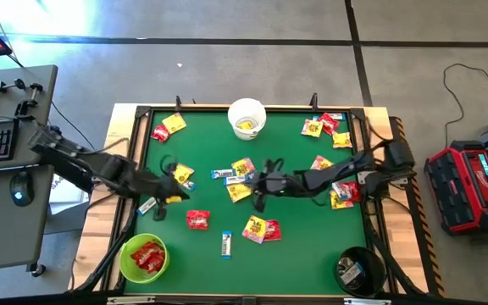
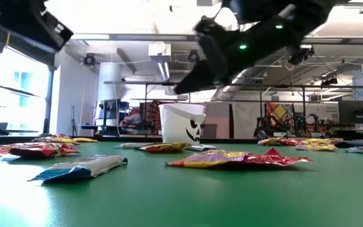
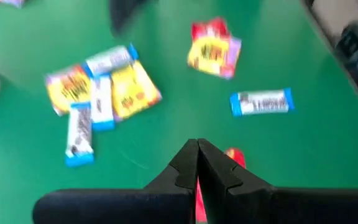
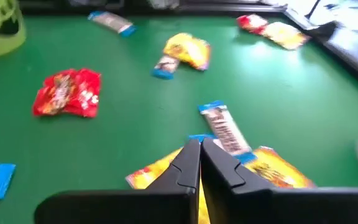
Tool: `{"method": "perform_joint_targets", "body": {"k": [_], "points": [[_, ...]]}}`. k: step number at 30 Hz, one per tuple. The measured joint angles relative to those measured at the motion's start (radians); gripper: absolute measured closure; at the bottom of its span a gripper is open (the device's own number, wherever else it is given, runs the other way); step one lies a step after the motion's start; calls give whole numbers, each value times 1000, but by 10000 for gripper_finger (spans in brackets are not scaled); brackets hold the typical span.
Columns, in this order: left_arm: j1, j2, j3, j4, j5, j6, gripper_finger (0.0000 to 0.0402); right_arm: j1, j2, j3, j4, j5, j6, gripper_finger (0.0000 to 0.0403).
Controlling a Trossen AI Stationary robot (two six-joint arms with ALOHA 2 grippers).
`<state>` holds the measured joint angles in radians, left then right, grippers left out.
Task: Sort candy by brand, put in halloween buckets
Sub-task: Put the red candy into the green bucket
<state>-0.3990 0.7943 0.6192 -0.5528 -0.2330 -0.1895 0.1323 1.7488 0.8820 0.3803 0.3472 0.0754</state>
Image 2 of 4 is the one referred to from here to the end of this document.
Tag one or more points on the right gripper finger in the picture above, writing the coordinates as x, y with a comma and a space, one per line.
206, 83
197, 74

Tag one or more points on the red Skittles candy packet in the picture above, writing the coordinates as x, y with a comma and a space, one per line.
287, 142
279, 159
35, 149

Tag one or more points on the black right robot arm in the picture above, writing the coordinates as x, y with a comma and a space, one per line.
279, 19

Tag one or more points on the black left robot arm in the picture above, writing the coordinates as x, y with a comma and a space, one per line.
33, 22

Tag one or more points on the black ceiling spotlight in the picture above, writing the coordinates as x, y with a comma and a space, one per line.
89, 60
193, 56

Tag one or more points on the silver air ducts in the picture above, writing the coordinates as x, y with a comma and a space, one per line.
244, 75

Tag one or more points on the white ceiling box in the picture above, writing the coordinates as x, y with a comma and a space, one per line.
159, 50

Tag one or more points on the colourful diamond hanging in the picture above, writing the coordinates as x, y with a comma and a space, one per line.
279, 111

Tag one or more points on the person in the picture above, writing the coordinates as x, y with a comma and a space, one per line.
132, 119

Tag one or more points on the black track light cluster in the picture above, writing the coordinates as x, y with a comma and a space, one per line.
301, 55

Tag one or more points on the green table mat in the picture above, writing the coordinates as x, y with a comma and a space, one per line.
181, 195

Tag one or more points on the black widescreen monitor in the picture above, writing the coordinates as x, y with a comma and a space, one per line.
356, 112

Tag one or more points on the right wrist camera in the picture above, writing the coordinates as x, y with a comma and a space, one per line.
210, 26

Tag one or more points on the black metal rack frame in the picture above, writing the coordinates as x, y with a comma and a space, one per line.
263, 85

